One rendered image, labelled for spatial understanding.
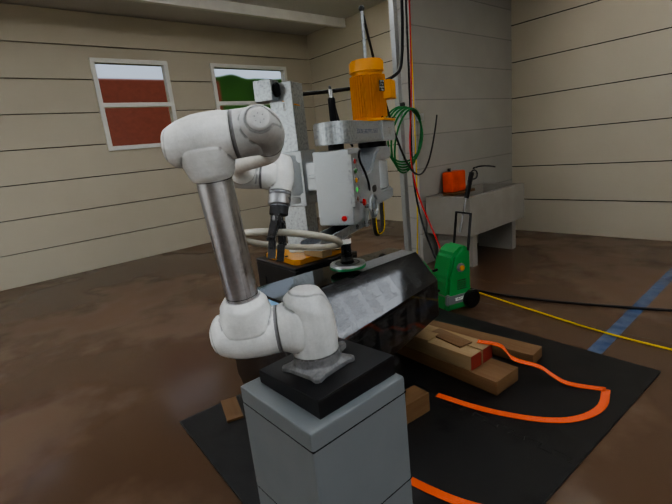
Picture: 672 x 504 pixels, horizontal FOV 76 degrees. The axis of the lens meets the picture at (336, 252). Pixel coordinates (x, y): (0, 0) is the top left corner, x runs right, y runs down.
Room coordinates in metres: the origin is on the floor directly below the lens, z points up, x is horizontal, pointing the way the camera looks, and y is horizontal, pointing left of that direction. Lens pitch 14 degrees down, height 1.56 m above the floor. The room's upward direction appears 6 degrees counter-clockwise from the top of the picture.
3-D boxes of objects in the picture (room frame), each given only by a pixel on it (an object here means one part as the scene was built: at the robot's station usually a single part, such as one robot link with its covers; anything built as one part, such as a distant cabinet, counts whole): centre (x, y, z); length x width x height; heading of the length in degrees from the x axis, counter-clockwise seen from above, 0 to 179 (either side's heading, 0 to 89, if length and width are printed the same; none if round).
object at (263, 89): (3.33, 0.37, 2.00); 0.20 x 0.18 x 0.15; 37
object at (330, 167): (2.59, -0.09, 1.32); 0.36 x 0.22 x 0.45; 156
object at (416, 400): (2.19, -0.29, 0.07); 0.30 x 0.12 x 0.12; 125
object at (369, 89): (3.11, -0.35, 1.90); 0.31 x 0.28 x 0.40; 66
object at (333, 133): (2.83, -0.21, 1.62); 0.96 x 0.25 x 0.17; 156
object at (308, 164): (3.32, 0.07, 1.36); 0.74 x 0.34 x 0.25; 63
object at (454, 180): (5.56, -1.63, 1.00); 0.50 x 0.22 x 0.33; 130
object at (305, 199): (3.41, 0.25, 1.36); 0.35 x 0.35 x 0.41
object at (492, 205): (5.47, -1.86, 0.43); 1.30 x 0.62 x 0.86; 130
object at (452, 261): (3.84, -1.06, 0.43); 0.35 x 0.35 x 0.87; 22
